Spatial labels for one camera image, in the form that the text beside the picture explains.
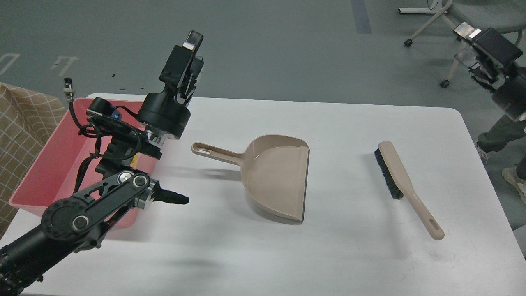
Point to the beige hand brush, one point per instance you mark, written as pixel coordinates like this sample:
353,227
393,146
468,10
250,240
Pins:
400,186

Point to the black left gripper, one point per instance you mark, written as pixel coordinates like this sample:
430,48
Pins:
180,74

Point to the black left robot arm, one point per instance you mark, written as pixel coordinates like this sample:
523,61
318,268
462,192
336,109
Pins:
107,187

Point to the beige plastic dustpan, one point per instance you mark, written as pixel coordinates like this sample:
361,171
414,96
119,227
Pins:
274,171

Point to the beige checkered cloth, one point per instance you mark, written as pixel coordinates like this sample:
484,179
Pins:
27,120

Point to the grey office chair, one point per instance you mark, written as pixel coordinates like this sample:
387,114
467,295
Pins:
505,16

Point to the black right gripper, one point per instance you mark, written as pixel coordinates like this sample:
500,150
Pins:
487,55

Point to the white desk base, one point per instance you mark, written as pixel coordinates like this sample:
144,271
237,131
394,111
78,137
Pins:
433,7

